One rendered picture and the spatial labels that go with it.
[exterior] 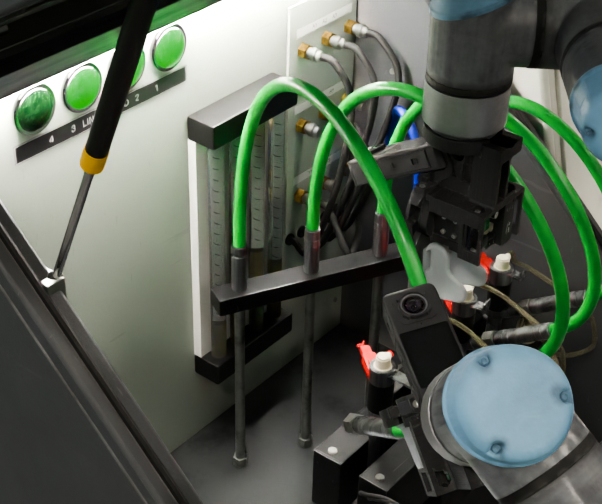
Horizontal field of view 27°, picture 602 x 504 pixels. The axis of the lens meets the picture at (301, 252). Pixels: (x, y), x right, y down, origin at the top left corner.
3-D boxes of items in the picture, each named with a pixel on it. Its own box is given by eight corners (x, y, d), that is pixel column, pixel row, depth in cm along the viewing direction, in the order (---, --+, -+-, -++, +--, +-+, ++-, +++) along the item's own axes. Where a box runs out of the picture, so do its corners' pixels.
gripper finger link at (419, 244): (411, 291, 118) (418, 212, 113) (398, 284, 119) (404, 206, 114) (439, 269, 121) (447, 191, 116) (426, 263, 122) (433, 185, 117)
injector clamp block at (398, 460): (378, 587, 141) (387, 490, 132) (309, 544, 146) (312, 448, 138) (531, 430, 163) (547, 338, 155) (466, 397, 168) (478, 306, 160)
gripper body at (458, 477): (422, 497, 102) (446, 499, 90) (386, 396, 103) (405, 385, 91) (509, 466, 103) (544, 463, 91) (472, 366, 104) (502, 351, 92)
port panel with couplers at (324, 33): (304, 244, 158) (310, 15, 141) (283, 234, 160) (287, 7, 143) (365, 202, 167) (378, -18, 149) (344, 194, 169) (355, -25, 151)
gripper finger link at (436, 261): (454, 343, 119) (463, 263, 114) (403, 318, 122) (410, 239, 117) (471, 327, 121) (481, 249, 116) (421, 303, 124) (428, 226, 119)
